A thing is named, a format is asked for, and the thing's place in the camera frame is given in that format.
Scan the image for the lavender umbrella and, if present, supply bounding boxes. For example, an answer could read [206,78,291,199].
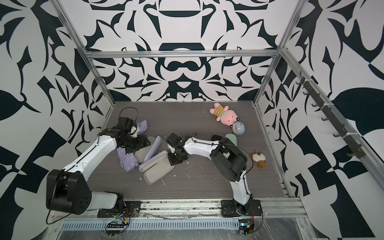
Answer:
[137,120,148,135]
[116,148,139,172]

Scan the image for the lavender umbrella case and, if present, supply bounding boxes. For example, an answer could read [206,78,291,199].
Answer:
[139,151,175,185]

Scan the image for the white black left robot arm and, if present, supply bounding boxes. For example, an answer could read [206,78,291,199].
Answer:
[46,117,151,215]

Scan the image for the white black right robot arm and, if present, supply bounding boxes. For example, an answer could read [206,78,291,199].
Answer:
[166,133,263,218]

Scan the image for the pink plush pig toy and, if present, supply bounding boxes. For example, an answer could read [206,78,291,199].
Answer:
[210,103,240,127]

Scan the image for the blue round alarm clock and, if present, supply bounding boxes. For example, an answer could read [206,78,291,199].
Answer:
[230,122,245,137]

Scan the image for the brown white plush dog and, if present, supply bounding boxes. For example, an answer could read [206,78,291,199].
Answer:
[251,152,266,168]

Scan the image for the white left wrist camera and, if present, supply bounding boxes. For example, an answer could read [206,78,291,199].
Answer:
[129,127,139,138]

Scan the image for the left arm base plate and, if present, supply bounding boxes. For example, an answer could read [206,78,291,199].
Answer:
[97,201,142,219]

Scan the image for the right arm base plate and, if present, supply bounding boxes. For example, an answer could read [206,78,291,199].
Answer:
[221,198,263,218]

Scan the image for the white perforated cable tray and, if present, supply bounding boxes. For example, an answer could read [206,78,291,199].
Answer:
[61,219,240,231]

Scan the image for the aluminium cage frame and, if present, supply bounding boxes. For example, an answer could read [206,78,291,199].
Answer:
[51,1,384,188]

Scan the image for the black wall hook rail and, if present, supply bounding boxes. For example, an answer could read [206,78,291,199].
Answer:
[296,72,366,159]

